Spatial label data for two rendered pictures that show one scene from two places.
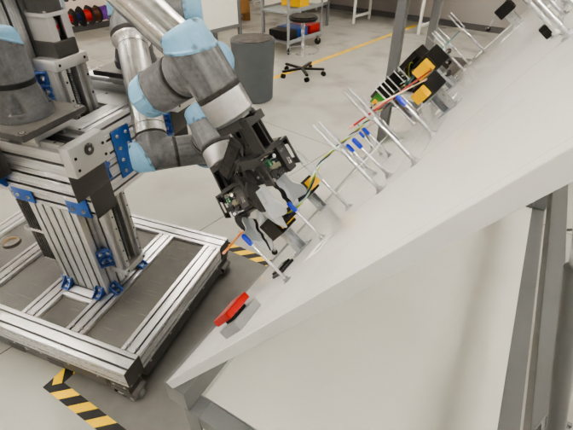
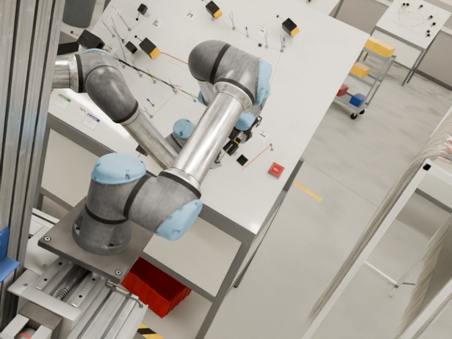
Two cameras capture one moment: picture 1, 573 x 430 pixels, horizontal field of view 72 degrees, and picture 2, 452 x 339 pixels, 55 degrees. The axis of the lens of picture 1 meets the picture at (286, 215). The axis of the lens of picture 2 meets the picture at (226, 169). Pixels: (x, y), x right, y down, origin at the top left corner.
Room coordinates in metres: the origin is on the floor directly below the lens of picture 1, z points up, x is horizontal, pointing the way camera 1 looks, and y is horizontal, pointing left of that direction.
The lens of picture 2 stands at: (1.09, 1.61, 1.96)
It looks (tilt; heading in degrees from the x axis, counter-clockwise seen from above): 30 degrees down; 253
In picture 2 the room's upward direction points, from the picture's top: 23 degrees clockwise
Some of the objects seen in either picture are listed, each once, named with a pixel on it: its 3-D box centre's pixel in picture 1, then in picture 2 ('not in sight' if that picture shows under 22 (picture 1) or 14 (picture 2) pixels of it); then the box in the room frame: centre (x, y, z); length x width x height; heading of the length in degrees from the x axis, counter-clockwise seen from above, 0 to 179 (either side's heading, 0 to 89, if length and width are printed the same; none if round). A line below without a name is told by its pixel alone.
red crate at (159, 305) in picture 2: not in sight; (155, 277); (0.67, -0.19, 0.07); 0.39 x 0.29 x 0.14; 142
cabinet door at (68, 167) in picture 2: not in sight; (89, 181); (1.15, -0.24, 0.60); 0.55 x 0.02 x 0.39; 149
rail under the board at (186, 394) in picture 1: (311, 234); (142, 172); (0.92, -0.08, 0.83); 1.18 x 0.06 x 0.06; 149
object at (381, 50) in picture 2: not in sight; (347, 70); (-1.93, -4.41, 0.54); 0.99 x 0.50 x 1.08; 141
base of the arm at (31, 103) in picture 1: (18, 96); (105, 218); (1.06, 0.73, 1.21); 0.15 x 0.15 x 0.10
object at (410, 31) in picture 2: not in sight; (401, 38); (-4.36, -7.60, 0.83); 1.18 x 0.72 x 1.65; 139
